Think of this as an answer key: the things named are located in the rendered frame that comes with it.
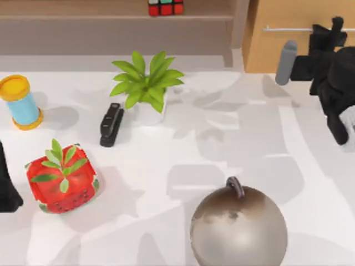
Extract multicoloured puzzle cube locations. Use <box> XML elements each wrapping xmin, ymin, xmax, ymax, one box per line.
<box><xmin>148</xmin><ymin>0</ymin><xmax>185</xmax><ymax>17</ymax></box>

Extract wooden cupboard door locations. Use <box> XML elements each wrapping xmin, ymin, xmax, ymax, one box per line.
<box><xmin>242</xmin><ymin>0</ymin><xmax>355</xmax><ymax>74</ymax></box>

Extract black stapler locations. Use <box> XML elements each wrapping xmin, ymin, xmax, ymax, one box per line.
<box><xmin>99</xmin><ymin>103</ymin><xmax>125</xmax><ymax>147</ymax></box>

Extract green plant in white pot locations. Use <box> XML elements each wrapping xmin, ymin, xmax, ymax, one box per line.
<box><xmin>109</xmin><ymin>50</ymin><xmax>185</xmax><ymax>126</ymax></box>

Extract blue can with yellow lids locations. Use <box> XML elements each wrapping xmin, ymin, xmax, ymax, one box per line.
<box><xmin>0</xmin><ymin>74</ymin><xmax>44</xmax><ymax>131</ymax></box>

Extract wooden open shelves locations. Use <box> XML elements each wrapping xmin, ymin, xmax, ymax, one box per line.
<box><xmin>0</xmin><ymin>0</ymin><xmax>246</xmax><ymax>67</ymax></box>

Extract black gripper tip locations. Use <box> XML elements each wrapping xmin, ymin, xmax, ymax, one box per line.
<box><xmin>0</xmin><ymin>141</ymin><xmax>24</xmax><ymax>214</ymax></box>

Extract red watermelon pot with plant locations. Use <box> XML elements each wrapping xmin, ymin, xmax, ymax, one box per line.
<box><xmin>24</xmin><ymin>138</ymin><xmax>100</xmax><ymax>215</ymax></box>

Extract long metal handle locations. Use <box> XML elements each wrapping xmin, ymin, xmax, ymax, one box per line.
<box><xmin>262</xmin><ymin>25</ymin><xmax>349</xmax><ymax>32</ymax></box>

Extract pale grey rounded box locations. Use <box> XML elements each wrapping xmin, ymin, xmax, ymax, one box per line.
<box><xmin>275</xmin><ymin>39</ymin><xmax>298</xmax><ymax>86</ymax></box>

